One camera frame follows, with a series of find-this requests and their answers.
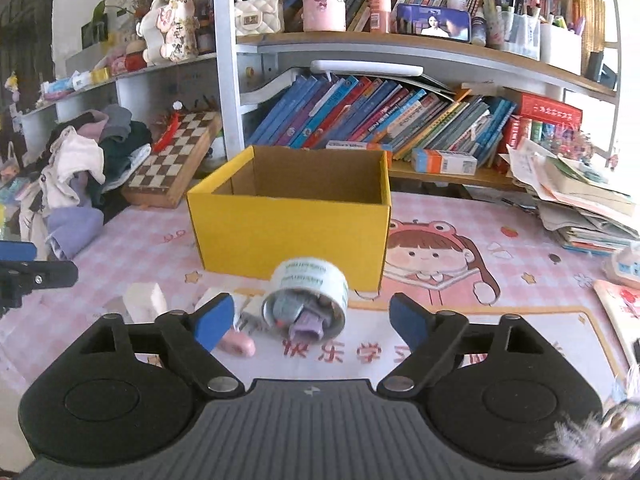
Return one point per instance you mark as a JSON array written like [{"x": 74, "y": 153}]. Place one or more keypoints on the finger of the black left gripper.
[
  {"x": 17, "y": 251},
  {"x": 39, "y": 274}
]

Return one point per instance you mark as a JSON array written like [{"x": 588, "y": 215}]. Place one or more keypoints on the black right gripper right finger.
[{"x": 433, "y": 340}]

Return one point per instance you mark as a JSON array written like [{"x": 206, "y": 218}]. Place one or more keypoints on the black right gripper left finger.
[{"x": 190, "y": 340}]

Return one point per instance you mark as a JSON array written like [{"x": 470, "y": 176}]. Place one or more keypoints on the pink plush pig toy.
[{"x": 237, "y": 344}]

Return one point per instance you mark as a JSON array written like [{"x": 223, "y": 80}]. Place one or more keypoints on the white foam block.
[{"x": 144, "y": 302}]

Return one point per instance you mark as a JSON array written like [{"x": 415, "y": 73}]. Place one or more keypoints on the clear packing tape roll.
[{"x": 319, "y": 277}]

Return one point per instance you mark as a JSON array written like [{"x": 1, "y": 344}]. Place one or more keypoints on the pink checkered table mat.
[{"x": 479, "y": 258}]

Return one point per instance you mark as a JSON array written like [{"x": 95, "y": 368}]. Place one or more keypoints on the grey purple toy in tape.
[{"x": 304, "y": 315}]

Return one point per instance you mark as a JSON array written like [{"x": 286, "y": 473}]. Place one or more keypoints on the pile of clothes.
[{"x": 74, "y": 181}]

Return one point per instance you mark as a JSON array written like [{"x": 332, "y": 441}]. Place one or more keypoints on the yellow cardboard box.
[{"x": 271, "y": 204}]

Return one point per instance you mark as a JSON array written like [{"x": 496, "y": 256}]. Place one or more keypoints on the wooden chess board box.
[{"x": 162, "y": 179}]

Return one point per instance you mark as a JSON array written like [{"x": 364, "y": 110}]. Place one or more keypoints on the orange white medicine box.
[{"x": 443, "y": 163}]

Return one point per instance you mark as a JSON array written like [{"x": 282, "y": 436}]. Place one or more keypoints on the red tassel ornament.
[{"x": 174, "y": 122}]

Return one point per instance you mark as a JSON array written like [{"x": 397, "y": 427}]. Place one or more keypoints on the pile of papers and books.
[{"x": 584, "y": 210}]

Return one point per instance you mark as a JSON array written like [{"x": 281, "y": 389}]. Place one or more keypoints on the red thick dictionary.
[{"x": 551, "y": 124}]

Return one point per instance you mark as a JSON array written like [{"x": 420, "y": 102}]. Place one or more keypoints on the row of leaning books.
[{"x": 407, "y": 117}]

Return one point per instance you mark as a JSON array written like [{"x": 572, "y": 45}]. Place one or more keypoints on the lucky cat figurine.
[{"x": 169, "y": 32}]

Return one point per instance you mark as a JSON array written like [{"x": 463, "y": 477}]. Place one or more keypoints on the white pen holder cup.
[{"x": 561, "y": 48}]

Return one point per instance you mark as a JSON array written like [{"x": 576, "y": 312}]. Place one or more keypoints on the blue photo tin box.
[{"x": 432, "y": 21}]

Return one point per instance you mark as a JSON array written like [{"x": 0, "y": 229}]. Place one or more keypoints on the white quilted handbag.
[{"x": 258, "y": 17}]

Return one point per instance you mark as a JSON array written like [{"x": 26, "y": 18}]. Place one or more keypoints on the orange pink bottle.
[{"x": 380, "y": 11}]

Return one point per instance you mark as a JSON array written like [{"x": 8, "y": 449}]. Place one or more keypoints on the white shelf frame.
[{"x": 250, "y": 69}]

